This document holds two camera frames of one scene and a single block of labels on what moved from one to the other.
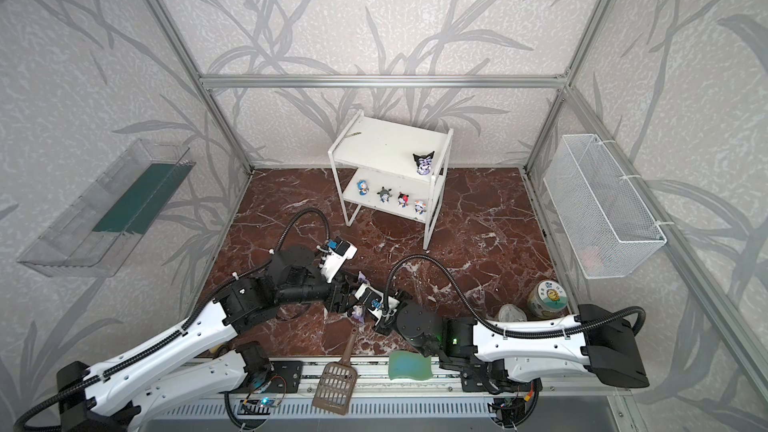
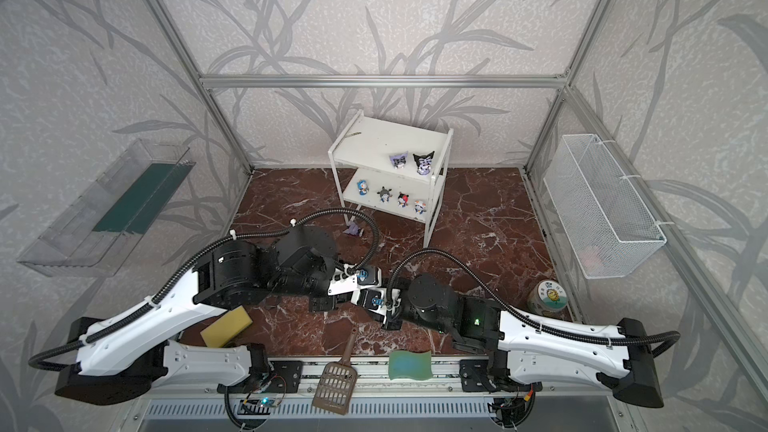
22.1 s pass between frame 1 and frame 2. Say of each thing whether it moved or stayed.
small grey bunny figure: stayed
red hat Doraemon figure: stayed
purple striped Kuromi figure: moved
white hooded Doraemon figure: stayed
